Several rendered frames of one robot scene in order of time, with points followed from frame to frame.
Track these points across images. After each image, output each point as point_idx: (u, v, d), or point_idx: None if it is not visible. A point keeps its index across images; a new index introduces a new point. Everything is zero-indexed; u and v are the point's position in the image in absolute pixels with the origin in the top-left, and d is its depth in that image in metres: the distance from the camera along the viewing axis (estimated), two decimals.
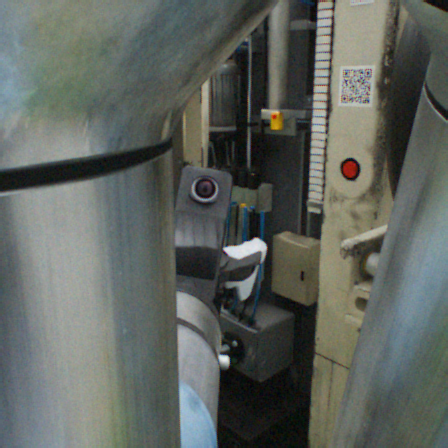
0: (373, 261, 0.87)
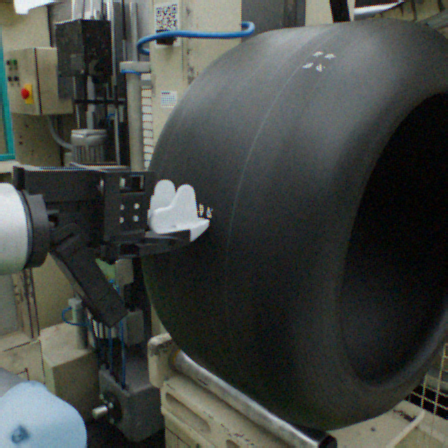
0: (180, 359, 0.89)
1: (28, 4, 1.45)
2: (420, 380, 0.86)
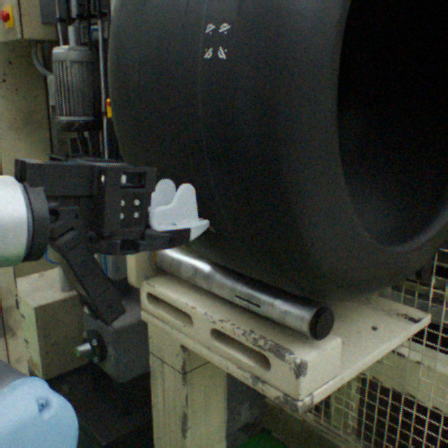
0: (164, 270, 0.82)
1: None
2: (429, 267, 0.78)
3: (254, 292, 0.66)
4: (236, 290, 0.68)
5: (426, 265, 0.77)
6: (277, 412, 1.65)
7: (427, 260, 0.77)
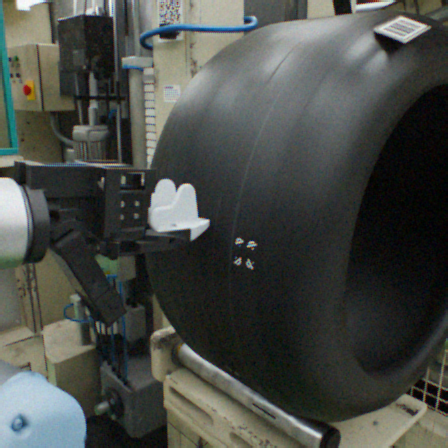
0: (184, 365, 0.91)
1: (30, 1, 1.45)
2: None
3: (271, 404, 0.74)
4: (254, 399, 0.76)
5: None
6: None
7: None
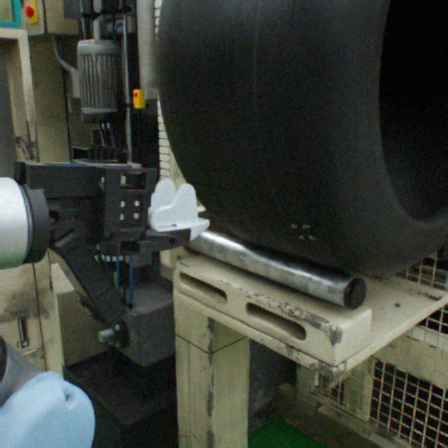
0: None
1: None
2: (447, 244, 0.82)
3: (287, 282, 0.70)
4: (273, 279, 0.73)
5: (445, 253, 0.82)
6: (291, 399, 1.69)
7: (443, 253, 0.81)
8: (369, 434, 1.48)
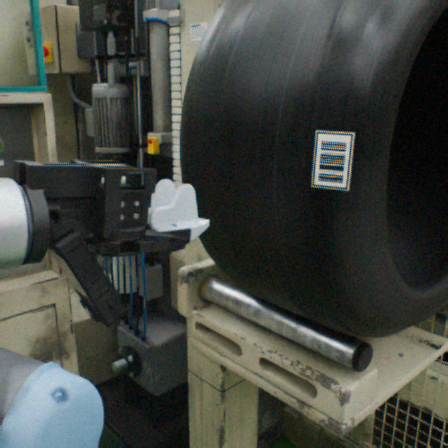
0: None
1: None
2: (446, 302, 0.87)
3: (301, 345, 0.76)
4: (288, 338, 0.79)
5: (447, 306, 0.88)
6: (296, 421, 1.74)
7: (445, 310, 0.88)
8: None
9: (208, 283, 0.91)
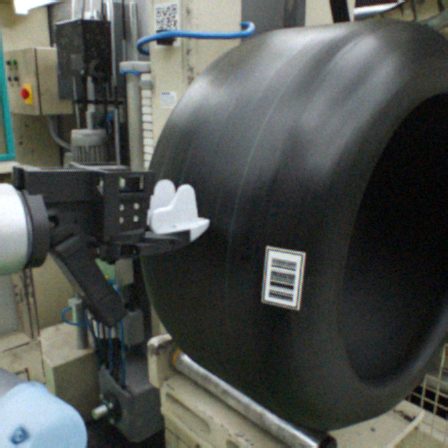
0: None
1: (28, 5, 1.45)
2: None
3: (267, 430, 0.75)
4: None
5: (421, 378, 0.87)
6: None
7: (420, 383, 0.87)
8: None
9: (178, 354, 0.90)
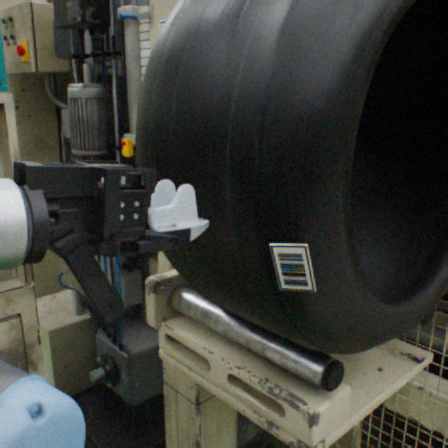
0: None
1: None
2: (427, 317, 0.83)
3: None
4: None
5: (432, 313, 0.83)
6: None
7: (432, 317, 0.84)
8: None
9: (175, 299, 0.87)
